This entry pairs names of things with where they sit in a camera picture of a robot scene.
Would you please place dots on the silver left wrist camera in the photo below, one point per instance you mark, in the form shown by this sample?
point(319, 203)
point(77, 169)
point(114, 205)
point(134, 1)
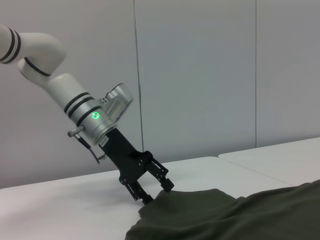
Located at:
point(118, 102)

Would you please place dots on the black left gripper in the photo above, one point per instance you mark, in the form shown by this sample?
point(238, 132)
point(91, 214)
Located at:
point(125, 160)

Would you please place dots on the dark green t-shirt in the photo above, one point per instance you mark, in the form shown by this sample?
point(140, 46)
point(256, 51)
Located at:
point(225, 215)

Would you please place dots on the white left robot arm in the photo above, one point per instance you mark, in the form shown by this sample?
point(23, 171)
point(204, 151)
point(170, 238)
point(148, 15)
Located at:
point(62, 87)

